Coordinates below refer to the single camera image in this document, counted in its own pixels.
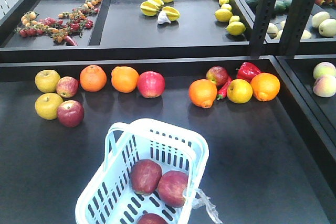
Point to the red bell pepper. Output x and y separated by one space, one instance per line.
247 71

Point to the black upright post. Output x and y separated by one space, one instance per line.
264 13

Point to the pale peach back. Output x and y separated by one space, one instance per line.
324 68

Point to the dark red apple back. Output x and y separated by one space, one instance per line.
217 75

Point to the white garlic bulb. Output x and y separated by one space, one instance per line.
163 18

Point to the pale green apple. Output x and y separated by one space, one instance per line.
327 28

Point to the orange fruit left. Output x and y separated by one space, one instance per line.
202 93

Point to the pale peach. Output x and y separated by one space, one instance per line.
324 86
324 68

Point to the black wooden produce display stand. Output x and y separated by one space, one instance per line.
269 162

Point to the orange fruit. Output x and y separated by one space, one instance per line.
202 93
265 86

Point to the cherry tomato vine pile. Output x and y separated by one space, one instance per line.
62 29

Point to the red pink apple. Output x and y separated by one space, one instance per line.
151 84

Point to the yellow round fruit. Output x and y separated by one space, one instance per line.
239 91

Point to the pale peach front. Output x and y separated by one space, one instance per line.
324 86

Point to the yellow green apple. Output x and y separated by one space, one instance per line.
47 80

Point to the red apple bottom edge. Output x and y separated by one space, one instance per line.
171 187

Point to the light blue plastic basket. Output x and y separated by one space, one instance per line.
109 197

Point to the dark red apple front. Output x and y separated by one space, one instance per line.
145 176

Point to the clear plastic wrap strip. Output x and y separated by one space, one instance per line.
202 200

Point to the orange fruit right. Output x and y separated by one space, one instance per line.
265 86

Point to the red chili pepper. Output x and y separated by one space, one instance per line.
222 92

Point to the dark red apple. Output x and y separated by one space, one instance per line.
145 176
217 75

